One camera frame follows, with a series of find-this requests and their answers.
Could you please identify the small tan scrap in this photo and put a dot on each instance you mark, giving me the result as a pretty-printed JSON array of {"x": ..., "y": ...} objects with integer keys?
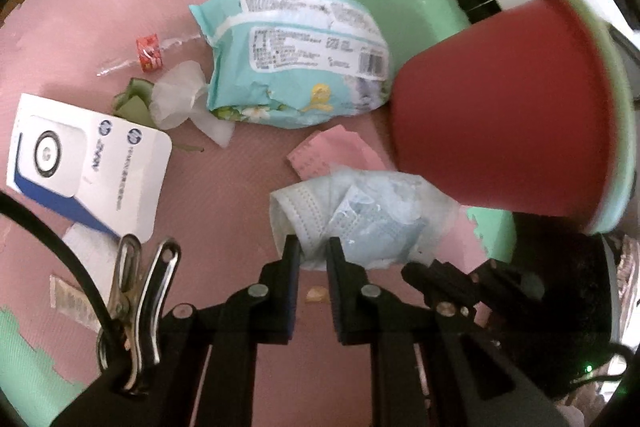
[{"x": 316, "y": 295}]

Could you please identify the olive green strip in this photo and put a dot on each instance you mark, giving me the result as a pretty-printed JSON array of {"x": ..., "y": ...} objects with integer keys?
[{"x": 132, "y": 104}]

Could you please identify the light blue wet wipes pack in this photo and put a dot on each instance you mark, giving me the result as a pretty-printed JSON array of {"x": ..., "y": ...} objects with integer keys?
[{"x": 290, "y": 57}]

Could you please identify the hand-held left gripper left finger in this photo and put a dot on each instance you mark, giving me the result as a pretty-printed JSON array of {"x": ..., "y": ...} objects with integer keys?
[{"x": 292, "y": 292}]

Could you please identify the white printed strip wrapper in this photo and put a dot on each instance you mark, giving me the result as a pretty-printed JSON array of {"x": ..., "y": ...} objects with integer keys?
[{"x": 70, "y": 302}]

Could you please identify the red label clear wrapper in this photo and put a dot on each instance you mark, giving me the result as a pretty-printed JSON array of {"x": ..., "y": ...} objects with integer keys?
[{"x": 149, "y": 52}]

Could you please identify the translucent white plastic piece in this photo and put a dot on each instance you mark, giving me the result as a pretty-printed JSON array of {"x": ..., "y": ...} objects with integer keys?
[{"x": 175, "y": 97}]

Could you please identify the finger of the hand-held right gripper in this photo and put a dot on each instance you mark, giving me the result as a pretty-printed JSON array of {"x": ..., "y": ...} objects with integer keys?
[{"x": 450, "y": 282}]

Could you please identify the pink face mask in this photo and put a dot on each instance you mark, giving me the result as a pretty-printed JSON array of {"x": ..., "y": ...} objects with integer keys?
[{"x": 330, "y": 152}]

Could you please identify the white and blue box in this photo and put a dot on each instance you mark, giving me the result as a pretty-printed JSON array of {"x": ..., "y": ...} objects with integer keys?
[{"x": 100, "y": 157}]

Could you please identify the blue face mask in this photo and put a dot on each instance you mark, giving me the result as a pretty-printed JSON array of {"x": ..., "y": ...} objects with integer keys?
[{"x": 360, "y": 217}]

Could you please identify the red bin with green rim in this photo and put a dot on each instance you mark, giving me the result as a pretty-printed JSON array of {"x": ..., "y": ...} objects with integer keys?
[{"x": 500, "y": 107}]

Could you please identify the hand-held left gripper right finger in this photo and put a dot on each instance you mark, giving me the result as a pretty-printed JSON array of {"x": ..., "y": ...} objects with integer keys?
[{"x": 336, "y": 292}]

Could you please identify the metal spring clip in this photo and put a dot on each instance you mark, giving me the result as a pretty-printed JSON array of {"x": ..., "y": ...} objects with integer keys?
[{"x": 145, "y": 297}]

